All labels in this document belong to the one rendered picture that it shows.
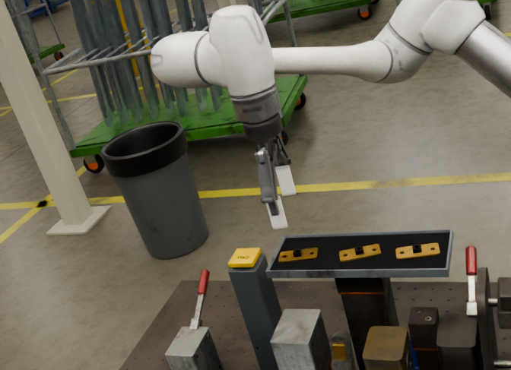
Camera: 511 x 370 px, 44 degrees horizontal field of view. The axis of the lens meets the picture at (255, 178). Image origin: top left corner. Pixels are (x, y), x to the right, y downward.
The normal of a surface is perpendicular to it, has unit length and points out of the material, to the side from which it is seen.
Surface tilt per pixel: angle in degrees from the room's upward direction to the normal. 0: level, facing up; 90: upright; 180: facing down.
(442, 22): 81
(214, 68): 92
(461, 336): 0
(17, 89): 90
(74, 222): 90
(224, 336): 0
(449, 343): 0
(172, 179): 93
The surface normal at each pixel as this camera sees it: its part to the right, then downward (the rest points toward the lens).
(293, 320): -0.25, -0.87
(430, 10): -0.41, 0.33
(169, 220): 0.22, 0.42
